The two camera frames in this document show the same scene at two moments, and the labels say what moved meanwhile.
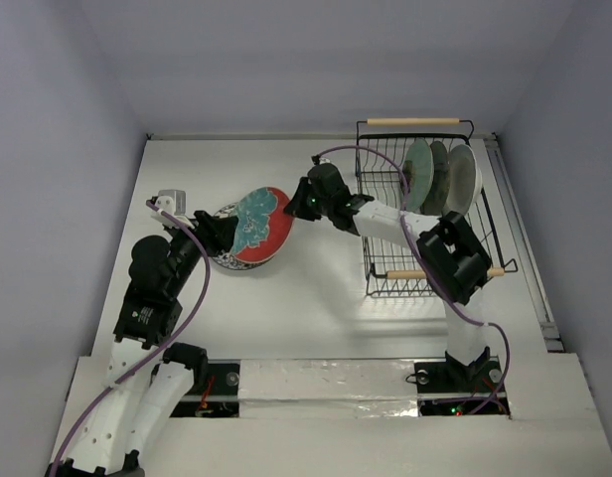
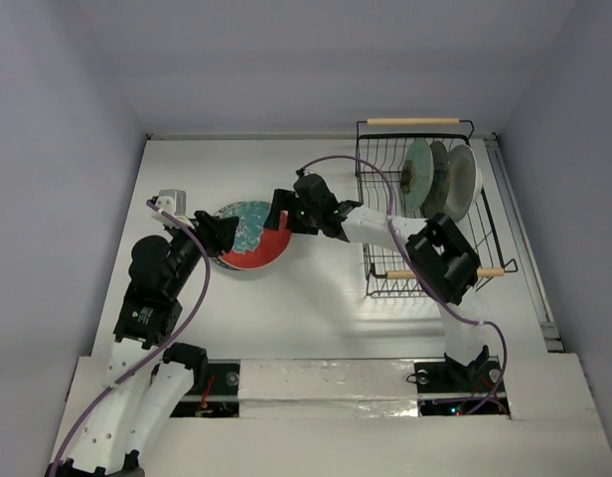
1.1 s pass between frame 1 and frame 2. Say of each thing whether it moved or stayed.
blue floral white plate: moved
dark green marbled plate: stayed
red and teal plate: moved
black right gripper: moved
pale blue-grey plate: stayed
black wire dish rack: stayed
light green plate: stayed
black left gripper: stayed
